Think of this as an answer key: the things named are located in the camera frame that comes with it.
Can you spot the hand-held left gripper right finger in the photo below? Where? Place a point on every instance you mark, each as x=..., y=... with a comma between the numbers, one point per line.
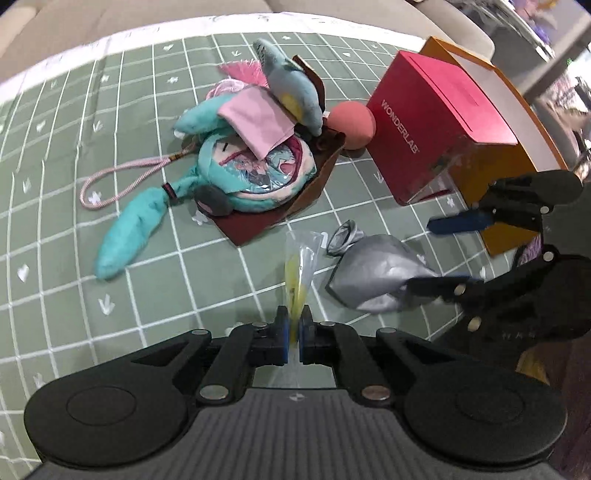
x=303, y=337

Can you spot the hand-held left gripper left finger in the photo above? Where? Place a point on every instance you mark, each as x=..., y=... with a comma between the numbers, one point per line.
x=285, y=334

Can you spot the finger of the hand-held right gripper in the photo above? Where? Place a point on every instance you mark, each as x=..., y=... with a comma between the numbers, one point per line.
x=457, y=224
x=438, y=288

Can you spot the clear plastic packet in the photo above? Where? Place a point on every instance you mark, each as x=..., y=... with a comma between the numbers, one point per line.
x=298, y=277

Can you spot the silver foil bag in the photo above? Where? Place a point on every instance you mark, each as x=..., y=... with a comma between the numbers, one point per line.
x=378, y=267

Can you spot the orange cardboard box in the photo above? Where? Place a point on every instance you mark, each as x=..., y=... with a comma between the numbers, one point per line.
x=521, y=157

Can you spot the brown leather pouch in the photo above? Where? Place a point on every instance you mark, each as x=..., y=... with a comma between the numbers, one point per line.
x=258, y=226

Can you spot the pink foam ball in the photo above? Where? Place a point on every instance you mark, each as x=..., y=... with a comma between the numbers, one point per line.
x=351, y=127

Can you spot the teal haired plush doll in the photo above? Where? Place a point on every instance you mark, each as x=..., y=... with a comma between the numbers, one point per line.
x=129, y=240

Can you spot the blue plush bird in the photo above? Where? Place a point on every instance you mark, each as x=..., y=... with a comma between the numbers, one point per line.
x=291, y=83

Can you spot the pink glittery ball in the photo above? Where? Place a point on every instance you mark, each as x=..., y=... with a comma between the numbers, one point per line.
x=240, y=71

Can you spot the purple fuzzy cloth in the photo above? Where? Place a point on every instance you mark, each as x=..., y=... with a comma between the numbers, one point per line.
x=531, y=247

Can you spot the red cardboard box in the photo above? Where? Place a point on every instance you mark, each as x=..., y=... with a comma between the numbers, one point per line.
x=415, y=138

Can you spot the grey side table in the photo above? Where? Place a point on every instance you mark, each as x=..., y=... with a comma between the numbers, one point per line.
x=545, y=78

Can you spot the pink cloth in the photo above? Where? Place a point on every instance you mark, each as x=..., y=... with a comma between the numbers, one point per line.
x=258, y=120

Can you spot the green grid mat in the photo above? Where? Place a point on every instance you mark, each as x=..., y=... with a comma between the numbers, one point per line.
x=69, y=138

